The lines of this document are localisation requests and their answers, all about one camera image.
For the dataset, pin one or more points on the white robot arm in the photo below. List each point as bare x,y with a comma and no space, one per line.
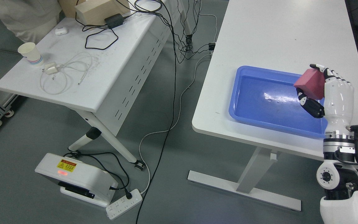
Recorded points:
339,178

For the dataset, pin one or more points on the person in white clothes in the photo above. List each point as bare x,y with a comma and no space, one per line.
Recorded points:
30,20

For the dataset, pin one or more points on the white folding table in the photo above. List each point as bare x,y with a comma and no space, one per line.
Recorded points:
114,76

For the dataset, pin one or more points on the white desk with T-leg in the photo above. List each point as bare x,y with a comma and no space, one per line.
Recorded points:
282,35

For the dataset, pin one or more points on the white paper cup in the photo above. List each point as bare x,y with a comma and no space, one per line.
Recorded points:
31,53

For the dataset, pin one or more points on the blue plastic tray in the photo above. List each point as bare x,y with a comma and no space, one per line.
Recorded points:
268,99

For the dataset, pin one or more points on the pink foam block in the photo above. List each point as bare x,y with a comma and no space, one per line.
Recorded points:
312,83

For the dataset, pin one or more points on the black power adapter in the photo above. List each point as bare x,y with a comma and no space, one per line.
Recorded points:
114,21

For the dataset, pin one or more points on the white device with warning label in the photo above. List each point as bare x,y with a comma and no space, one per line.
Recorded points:
78,179

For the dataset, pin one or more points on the white charger with cable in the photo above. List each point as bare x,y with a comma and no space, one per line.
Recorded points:
64,71

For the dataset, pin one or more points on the white earbuds case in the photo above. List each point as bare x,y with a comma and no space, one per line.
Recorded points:
60,31

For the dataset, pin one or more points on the wooden box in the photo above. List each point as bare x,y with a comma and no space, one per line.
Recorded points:
94,12

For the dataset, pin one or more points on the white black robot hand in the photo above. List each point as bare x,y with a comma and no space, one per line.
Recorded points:
336,106

